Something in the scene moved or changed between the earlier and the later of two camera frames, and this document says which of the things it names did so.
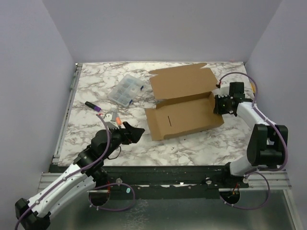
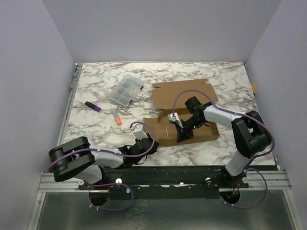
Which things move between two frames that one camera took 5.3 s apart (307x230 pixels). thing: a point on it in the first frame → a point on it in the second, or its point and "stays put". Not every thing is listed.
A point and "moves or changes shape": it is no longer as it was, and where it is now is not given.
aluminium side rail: [67, 112] stays put
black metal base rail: [167, 181] stays put
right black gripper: [218, 103] → [182, 127]
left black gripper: [133, 133] → [154, 149]
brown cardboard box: [185, 101] moves or changes shape
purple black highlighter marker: [92, 106] stays put
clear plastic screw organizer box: [126, 90] stays put
